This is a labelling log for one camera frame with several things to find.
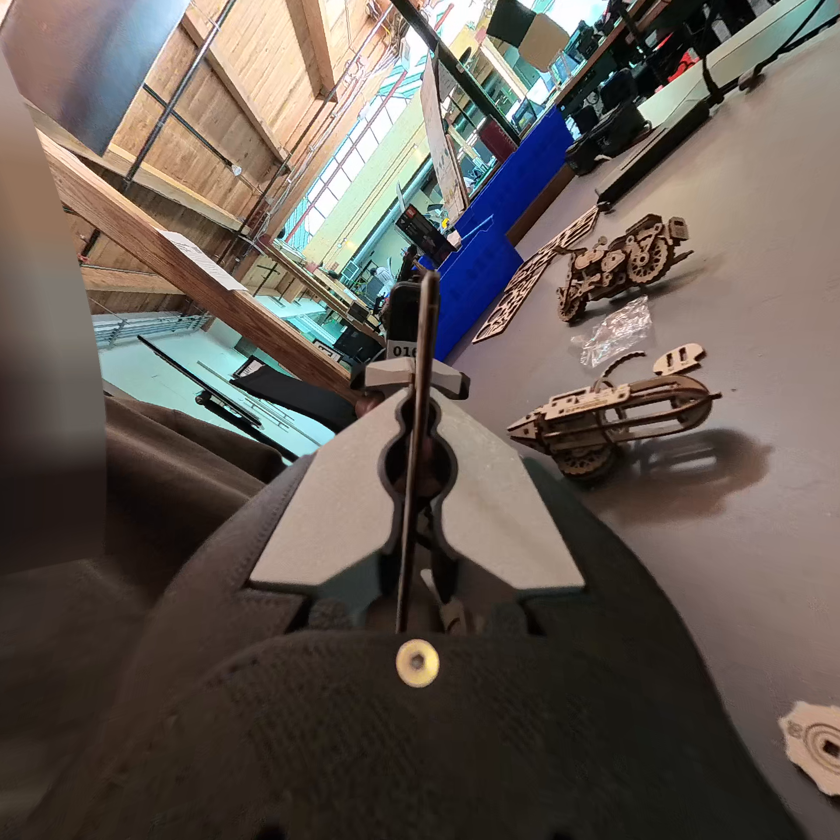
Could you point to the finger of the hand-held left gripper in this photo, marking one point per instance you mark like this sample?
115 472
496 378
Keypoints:
451 382
387 375

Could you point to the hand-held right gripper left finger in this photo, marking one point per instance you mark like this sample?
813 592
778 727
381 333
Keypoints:
328 518

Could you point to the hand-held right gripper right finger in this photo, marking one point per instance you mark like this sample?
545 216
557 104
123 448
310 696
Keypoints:
512 525

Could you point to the laser-cut plywood parts sheet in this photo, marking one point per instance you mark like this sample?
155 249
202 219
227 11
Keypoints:
426 341

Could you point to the grey desk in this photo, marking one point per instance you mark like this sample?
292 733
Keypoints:
754 558

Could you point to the black product box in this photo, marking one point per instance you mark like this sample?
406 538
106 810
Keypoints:
423 233

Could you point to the flat plywood parts sheet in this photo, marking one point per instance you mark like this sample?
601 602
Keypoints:
518 289

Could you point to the blue plastic bin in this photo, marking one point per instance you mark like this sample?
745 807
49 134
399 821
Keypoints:
499 229

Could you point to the partly built wooden model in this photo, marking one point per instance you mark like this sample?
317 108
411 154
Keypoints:
590 413

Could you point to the clear plastic bag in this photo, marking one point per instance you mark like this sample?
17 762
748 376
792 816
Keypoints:
610 334

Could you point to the white sign board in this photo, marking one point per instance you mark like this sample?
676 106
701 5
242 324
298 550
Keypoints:
446 144

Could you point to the wooden motorcycle model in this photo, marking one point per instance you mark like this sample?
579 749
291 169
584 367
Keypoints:
617 262

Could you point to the white paper notice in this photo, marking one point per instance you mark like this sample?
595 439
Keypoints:
203 259

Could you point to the slotted rounded wooden piece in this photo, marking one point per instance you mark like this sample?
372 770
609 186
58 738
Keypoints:
679 359

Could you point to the black bag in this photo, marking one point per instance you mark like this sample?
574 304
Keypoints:
604 141

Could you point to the long black box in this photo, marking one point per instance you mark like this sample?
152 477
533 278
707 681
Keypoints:
656 154

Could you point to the round wooden gear piece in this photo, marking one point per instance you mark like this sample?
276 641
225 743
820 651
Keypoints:
814 741

